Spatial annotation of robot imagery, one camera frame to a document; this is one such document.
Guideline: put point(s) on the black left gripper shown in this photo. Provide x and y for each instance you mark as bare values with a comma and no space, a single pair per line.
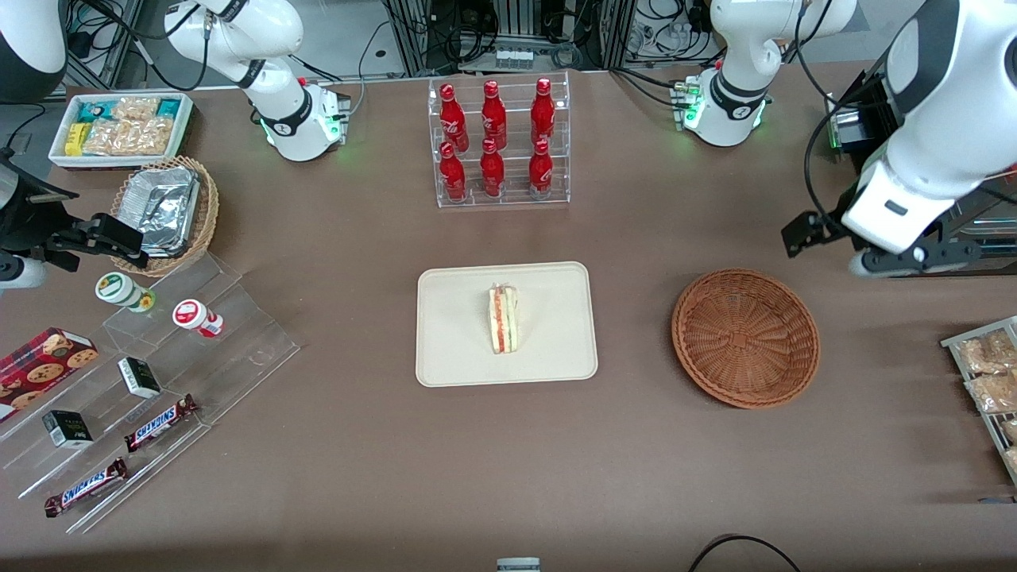
829,218

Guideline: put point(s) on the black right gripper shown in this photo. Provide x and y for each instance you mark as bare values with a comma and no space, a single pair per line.
22,224

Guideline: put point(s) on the triangle sandwich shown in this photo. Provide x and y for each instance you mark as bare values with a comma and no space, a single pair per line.
503,322

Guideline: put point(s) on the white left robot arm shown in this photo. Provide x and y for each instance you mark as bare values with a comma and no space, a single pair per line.
914,159

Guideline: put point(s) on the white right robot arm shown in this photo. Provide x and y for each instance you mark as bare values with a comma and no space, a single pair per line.
278,111

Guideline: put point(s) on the brown wicker basket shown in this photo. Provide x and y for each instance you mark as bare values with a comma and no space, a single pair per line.
747,338

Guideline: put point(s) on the light wicker basket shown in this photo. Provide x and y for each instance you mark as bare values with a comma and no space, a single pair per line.
208,210

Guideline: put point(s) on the cream rectangular tray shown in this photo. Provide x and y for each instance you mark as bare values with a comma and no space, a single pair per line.
461,334

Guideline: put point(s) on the green-lid sunflower cup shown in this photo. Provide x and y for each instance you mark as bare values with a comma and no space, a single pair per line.
115,287

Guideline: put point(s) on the silver foil container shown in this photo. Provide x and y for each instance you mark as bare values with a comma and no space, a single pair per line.
163,210

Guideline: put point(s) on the white snack bin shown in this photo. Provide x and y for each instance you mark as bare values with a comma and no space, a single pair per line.
57,155

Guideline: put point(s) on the yellow snack packet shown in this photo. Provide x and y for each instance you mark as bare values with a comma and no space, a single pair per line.
77,139

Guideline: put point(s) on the clear cracker packet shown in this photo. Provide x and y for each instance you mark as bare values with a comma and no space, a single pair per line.
149,137
137,108
105,137

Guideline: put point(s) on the black food warmer machine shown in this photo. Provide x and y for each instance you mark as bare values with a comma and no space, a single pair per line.
844,127

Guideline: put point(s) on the red-lid white cup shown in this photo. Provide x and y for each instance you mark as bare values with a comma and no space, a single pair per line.
191,314

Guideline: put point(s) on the red tartan cookie box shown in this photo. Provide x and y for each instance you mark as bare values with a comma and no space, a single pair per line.
40,365

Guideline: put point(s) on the teal snack packet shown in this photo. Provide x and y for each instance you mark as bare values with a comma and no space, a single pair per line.
168,108
95,111

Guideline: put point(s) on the small black carton box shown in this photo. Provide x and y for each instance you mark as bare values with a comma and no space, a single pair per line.
140,378
67,429

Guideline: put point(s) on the clear acrylic tiered shelf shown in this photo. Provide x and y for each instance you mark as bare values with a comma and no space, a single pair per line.
230,349

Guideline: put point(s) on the grey metal snack rack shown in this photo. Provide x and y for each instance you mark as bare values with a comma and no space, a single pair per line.
953,343

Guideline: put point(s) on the Snickers chocolate bar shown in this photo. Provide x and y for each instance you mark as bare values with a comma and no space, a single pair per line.
86,486
161,423

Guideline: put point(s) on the clear fried snack packet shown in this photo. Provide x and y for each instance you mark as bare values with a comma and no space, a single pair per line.
993,393
985,353

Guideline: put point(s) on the red cola bottle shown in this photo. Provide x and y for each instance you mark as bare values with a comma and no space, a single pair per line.
540,171
453,175
543,111
453,119
492,171
493,117

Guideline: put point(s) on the clear acrylic bottle rack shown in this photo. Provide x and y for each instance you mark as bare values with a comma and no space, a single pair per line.
512,187

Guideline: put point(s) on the white power strip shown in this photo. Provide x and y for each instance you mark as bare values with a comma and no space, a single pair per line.
514,58

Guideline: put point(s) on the metal equipment rack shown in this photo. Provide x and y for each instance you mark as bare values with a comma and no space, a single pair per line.
516,24

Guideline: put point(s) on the small grey device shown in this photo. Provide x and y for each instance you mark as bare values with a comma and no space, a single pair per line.
518,565

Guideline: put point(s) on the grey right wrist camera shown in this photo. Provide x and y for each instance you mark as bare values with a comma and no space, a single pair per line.
20,274

